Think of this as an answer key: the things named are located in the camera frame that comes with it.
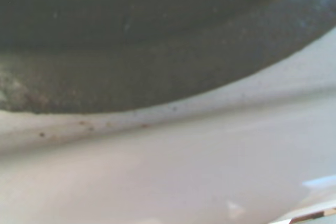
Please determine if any dark round pan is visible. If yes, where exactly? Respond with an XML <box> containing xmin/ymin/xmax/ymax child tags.
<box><xmin>0</xmin><ymin>0</ymin><xmax>336</xmax><ymax>115</ymax></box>

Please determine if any white electric stove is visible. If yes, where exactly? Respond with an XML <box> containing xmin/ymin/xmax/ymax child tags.
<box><xmin>0</xmin><ymin>26</ymin><xmax>336</xmax><ymax>224</ymax></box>

